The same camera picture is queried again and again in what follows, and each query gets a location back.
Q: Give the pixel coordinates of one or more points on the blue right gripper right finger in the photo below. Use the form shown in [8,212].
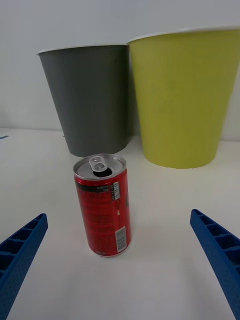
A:
[222,252]

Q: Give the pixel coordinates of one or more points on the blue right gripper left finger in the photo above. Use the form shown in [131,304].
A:
[17,255]

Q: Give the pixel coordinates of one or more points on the red drink can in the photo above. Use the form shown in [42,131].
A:
[103,212]

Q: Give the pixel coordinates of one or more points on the grey plastic waste bin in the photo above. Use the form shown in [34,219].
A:
[92,100]

